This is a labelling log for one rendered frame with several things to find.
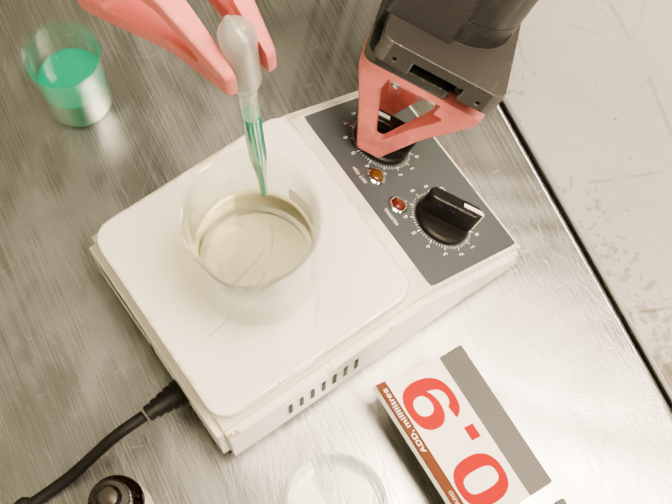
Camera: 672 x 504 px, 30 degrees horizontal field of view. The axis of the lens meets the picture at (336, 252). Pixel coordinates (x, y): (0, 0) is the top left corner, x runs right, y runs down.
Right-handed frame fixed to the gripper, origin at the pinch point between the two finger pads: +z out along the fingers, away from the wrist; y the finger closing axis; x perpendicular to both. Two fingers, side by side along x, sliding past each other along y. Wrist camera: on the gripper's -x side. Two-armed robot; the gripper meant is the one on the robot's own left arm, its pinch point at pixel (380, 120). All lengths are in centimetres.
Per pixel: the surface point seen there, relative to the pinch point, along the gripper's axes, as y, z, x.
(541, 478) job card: 12.1, 7.0, 16.2
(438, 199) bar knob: 3.8, -0.3, 4.2
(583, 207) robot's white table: -2.9, 1.3, 13.5
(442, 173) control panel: 0.0, 1.4, 4.6
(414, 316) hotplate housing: 9.2, 2.8, 5.5
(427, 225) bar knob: 4.6, 1.0, 4.4
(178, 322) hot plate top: 14.2, 5.3, -5.5
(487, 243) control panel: 3.3, 1.5, 8.1
